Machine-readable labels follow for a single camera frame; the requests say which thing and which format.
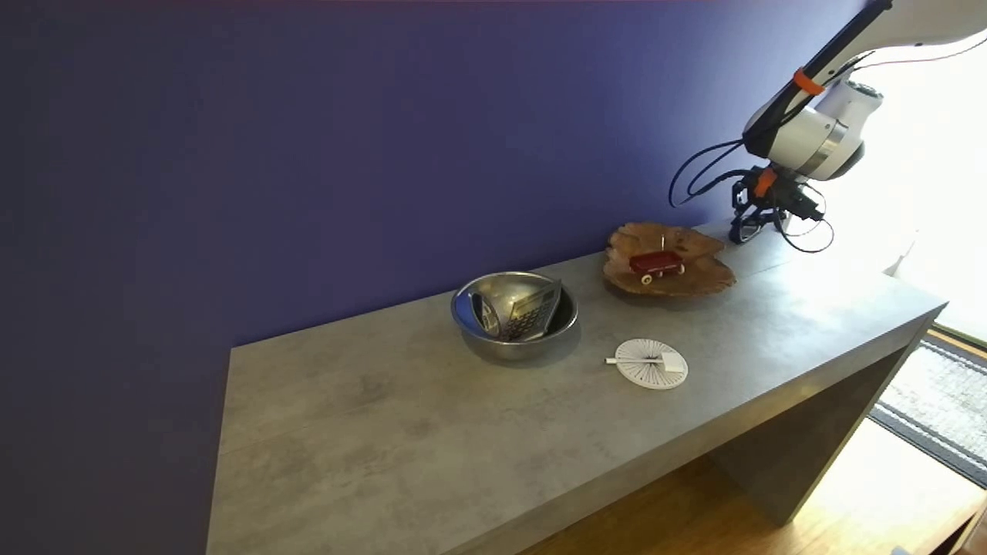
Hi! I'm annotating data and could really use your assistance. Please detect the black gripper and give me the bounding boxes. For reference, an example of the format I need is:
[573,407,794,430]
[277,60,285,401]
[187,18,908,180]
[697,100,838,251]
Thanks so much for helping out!
[730,166,827,237]

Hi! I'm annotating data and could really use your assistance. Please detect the small red object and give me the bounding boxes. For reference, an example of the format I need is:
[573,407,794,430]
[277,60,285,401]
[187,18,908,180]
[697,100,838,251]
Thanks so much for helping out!
[626,247,692,287]

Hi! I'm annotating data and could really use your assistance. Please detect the white round disc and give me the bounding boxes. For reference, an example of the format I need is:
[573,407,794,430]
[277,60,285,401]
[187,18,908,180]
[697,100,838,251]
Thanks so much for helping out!
[604,337,692,393]

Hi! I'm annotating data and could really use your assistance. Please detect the grey floor rug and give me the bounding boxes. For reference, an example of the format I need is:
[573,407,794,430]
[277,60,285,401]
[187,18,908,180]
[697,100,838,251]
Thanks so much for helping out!
[869,328,987,486]

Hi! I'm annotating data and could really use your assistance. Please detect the shiny metal bowl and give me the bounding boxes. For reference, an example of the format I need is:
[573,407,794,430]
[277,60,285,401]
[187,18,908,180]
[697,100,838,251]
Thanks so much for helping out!
[447,267,583,363]

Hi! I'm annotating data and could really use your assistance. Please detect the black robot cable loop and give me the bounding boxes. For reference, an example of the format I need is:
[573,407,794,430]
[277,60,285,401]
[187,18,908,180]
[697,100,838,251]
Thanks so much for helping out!
[667,136,753,210]

